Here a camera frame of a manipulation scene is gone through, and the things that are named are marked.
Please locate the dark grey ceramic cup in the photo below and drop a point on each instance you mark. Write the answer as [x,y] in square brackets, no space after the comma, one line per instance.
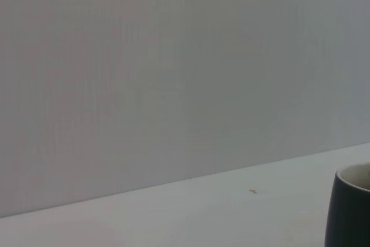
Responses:
[347,218]

